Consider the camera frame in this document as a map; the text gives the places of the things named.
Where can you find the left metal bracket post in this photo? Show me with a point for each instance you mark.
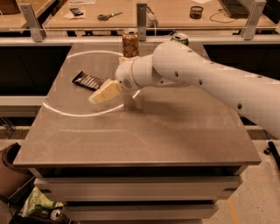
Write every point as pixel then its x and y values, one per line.
pixel 37 32

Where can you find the black keyboard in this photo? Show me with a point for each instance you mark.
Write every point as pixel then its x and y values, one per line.
pixel 234 8

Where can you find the brown soda can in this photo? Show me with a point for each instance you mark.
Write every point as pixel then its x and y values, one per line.
pixel 130 46

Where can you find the metal bracket post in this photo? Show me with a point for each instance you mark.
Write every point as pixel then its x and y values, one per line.
pixel 141 20
pixel 37 32
pixel 249 30

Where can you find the middle metal bracket post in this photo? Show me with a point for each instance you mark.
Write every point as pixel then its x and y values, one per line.
pixel 141 20

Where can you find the white drawer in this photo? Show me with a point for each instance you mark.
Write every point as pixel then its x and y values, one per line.
pixel 138 189
pixel 141 212

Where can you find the black mesh cup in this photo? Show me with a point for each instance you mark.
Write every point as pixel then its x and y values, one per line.
pixel 196 12

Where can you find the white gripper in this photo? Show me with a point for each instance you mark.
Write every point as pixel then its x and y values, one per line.
pixel 124 74

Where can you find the green soda can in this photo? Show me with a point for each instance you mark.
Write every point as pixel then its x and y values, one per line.
pixel 181 38

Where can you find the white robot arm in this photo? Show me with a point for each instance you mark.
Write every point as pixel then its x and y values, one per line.
pixel 253 96

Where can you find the upper white drawer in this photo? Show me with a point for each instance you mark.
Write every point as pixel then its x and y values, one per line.
pixel 138 189

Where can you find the right metal bracket post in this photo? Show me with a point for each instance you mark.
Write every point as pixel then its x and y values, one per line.
pixel 249 30

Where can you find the lower white drawer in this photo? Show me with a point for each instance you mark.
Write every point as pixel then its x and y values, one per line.
pixel 141 212

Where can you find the white power strip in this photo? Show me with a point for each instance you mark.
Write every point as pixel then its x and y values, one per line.
pixel 151 20

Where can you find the green snack bag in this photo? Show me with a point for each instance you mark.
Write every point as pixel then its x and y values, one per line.
pixel 38 205

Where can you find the scissors on back desk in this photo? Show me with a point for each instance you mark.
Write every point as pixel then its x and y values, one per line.
pixel 107 17

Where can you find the black caster leg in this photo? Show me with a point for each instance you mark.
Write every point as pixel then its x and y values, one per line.
pixel 272 149

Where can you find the black phone on desk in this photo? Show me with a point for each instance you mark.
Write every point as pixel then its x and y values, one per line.
pixel 76 12

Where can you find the black rxbar chocolate wrapper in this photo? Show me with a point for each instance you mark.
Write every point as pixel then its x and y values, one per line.
pixel 87 81

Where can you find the brown bin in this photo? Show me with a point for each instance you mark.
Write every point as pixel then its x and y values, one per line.
pixel 11 177

